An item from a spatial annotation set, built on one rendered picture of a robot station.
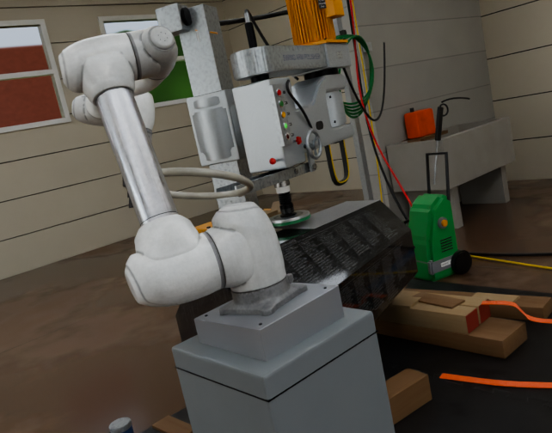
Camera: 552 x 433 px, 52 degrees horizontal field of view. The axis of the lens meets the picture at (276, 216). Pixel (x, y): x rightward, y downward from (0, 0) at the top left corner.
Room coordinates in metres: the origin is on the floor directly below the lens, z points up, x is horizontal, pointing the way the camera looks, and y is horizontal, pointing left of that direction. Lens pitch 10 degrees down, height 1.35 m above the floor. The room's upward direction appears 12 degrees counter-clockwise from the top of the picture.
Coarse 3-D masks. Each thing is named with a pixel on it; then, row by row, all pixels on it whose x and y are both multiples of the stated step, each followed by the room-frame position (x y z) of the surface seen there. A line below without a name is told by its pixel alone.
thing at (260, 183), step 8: (288, 168) 2.75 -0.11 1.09; (296, 168) 2.79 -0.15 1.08; (304, 168) 2.88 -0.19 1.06; (256, 176) 2.70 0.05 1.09; (264, 176) 2.57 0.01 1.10; (272, 176) 2.61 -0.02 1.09; (280, 176) 2.67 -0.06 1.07; (288, 176) 2.73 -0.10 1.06; (296, 176) 2.79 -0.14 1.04; (232, 184) 2.54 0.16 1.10; (240, 184) 2.58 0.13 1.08; (256, 184) 2.50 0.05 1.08; (264, 184) 2.55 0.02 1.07; (272, 184) 2.60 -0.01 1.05; (248, 192) 2.44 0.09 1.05
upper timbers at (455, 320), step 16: (416, 304) 2.92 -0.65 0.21; (464, 304) 2.78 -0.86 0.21; (480, 304) 2.74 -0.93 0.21; (384, 320) 3.03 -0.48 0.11; (400, 320) 2.95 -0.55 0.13; (416, 320) 2.86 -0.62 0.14; (432, 320) 2.78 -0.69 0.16; (448, 320) 2.71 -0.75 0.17; (464, 320) 2.64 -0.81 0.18; (480, 320) 2.73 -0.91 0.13
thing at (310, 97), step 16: (288, 80) 2.76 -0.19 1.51; (304, 80) 3.24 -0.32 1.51; (320, 80) 3.12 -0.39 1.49; (336, 80) 3.26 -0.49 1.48; (304, 96) 3.06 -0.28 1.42; (320, 96) 3.06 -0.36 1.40; (304, 112) 2.84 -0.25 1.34; (320, 112) 3.03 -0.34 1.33; (304, 128) 2.86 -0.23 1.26; (320, 128) 3.00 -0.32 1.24; (336, 128) 3.19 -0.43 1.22; (352, 128) 3.34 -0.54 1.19
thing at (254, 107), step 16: (272, 80) 2.66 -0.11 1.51; (240, 96) 2.74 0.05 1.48; (256, 96) 2.69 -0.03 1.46; (288, 96) 2.76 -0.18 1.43; (240, 112) 2.75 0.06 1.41; (256, 112) 2.70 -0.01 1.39; (272, 112) 2.65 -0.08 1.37; (288, 112) 2.74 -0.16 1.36; (256, 128) 2.71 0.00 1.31; (272, 128) 2.66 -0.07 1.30; (256, 144) 2.72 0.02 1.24; (272, 144) 2.67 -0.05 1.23; (256, 160) 2.73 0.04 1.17; (288, 160) 2.66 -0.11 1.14; (304, 160) 2.79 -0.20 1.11
